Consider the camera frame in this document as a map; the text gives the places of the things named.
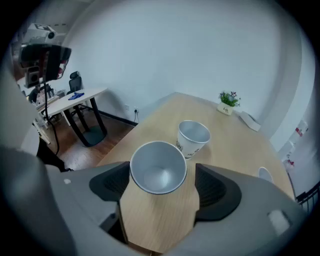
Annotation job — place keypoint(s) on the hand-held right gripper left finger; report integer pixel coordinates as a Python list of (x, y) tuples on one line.
[(105, 182)]

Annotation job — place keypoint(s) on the white tissue box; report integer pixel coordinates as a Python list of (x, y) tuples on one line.
[(250, 121)]

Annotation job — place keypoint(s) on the oval white table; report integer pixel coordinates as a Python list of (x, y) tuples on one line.
[(82, 96)]

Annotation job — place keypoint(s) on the potted plant in white pot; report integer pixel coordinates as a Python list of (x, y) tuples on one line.
[(226, 108)]

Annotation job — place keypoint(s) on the cluster of clear water bottles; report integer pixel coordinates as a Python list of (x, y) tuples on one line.
[(290, 161)]

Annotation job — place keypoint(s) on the blue cloth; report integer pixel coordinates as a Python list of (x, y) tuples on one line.
[(75, 96)]

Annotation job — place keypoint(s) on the large bottle with red label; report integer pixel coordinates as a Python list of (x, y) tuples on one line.
[(301, 128)]

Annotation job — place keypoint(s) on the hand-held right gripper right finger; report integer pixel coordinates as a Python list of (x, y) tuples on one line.
[(220, 195)]

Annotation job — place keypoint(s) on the wall socket with plug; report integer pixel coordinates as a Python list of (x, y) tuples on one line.
[(136, 110)]

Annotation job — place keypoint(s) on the white printed paper cup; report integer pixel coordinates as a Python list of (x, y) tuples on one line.
[(193, 135)]

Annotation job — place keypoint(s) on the small white cup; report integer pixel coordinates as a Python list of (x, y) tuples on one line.
[(265, 174)]

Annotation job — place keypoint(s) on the black metal railing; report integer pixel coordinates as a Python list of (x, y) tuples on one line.
[(310, 197)]

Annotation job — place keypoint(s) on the empty wall socket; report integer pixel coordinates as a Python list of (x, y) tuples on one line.
[(127, 107)]

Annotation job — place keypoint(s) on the black office chair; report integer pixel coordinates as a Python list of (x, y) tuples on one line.
[(75, 83)]

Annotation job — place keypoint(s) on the person's black trousers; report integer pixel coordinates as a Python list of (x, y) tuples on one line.
[(50, 157)]

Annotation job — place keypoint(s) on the grey paper cup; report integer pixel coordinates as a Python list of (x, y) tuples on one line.
[(157, 160)]

